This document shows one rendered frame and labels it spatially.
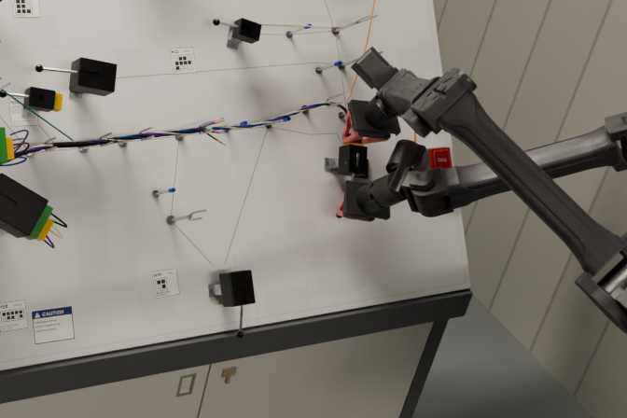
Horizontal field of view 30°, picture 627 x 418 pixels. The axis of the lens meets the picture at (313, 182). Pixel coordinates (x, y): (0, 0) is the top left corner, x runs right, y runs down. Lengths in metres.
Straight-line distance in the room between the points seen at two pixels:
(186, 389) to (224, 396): 0.09
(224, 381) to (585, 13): 1.76
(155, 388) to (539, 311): 1.86
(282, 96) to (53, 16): 0.48
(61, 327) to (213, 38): 0.62
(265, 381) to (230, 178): 0.45
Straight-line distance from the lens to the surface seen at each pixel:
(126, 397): 2.28
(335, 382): 2.56
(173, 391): 2.33
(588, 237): 1.62
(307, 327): 2.32
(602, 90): 3.58
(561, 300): 3.80
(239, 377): 2.39
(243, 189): 2.26
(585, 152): 2.12
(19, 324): 2.08
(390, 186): 2.15
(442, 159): 2.48
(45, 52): 2.14
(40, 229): 1.96
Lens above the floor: 2.27
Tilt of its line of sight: 31 degrees down
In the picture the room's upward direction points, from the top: 15 degrees clockwise
